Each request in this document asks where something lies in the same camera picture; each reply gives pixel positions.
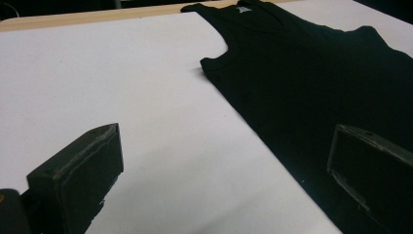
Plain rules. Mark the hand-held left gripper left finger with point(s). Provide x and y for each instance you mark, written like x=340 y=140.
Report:
x=81 y=172

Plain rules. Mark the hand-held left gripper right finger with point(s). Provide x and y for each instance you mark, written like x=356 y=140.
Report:
x=373 y=169

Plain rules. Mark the black tank top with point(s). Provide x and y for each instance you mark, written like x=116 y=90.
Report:
x=292 y=97

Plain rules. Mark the wooden table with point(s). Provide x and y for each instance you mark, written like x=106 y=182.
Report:
x=97 y=16

